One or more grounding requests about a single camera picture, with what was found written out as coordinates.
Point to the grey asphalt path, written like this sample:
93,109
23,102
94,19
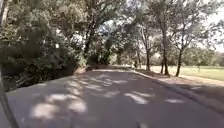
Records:
113,106

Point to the row of trees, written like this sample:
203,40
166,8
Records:
163,40

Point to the dense green bushes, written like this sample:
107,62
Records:
36,53

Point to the bare dirt verge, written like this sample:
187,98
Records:
196,88

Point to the grass field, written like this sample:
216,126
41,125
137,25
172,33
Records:
200,71

